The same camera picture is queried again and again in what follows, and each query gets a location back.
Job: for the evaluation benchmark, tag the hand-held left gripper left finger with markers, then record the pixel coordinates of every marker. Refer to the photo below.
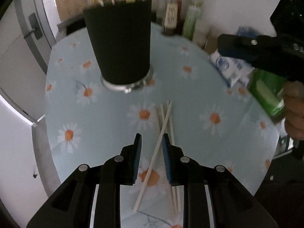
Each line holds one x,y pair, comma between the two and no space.
137,156

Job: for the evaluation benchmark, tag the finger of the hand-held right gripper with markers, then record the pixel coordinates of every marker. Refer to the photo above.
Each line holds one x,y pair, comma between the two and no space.
247,49

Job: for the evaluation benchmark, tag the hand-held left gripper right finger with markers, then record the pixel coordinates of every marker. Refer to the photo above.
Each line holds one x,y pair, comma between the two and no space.
166,159

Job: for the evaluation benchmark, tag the single white chopstick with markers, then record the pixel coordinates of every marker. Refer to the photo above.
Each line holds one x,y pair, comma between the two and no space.
155,152

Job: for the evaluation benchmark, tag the pile of wooden chopsticks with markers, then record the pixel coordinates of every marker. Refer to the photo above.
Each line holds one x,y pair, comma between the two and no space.
171,128

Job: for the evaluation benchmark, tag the black utensil holder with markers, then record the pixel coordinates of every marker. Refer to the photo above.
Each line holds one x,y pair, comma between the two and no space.
118,40

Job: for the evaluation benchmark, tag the person's right hand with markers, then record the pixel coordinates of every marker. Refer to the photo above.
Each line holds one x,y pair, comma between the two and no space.
294,114

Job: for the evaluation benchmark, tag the blue and white bag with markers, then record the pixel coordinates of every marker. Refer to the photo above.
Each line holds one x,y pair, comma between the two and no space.
230,68

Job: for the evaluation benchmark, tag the light blue daisy tablecloth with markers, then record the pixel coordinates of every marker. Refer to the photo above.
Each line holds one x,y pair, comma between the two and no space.
106,123

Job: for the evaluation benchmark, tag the green bag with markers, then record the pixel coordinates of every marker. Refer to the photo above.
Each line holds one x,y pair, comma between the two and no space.
267,92

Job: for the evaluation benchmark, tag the row of condiment bottles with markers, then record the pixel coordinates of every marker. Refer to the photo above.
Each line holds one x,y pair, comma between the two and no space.
180,9

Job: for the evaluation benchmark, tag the black door stopper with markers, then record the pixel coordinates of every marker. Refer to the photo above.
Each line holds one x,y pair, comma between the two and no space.
35,176

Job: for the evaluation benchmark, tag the grey door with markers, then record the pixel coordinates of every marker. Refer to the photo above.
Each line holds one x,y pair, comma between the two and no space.
35,52

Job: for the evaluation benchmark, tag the kitchen sink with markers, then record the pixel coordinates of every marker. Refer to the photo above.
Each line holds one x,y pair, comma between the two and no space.
71,26

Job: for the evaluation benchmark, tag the wooden cutting board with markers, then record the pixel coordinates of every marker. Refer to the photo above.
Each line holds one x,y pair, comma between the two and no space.
68,0

